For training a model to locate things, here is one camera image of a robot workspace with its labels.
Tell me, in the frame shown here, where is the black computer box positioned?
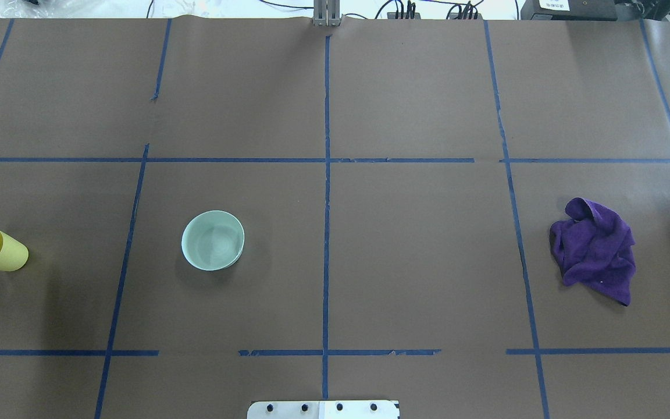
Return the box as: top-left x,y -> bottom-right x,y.
519,1 -> 618,22

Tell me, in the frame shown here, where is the mint green bowl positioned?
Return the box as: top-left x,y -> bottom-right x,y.
181,210 -> 245,271

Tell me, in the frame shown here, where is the aluminium frame post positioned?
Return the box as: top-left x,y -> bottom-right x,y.
313,0 -> 343,27

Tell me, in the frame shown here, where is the purple cloth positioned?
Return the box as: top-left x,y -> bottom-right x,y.
548,198 -> 636,307

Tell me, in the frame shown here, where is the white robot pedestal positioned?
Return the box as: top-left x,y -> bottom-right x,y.
247,400 -> 401,418

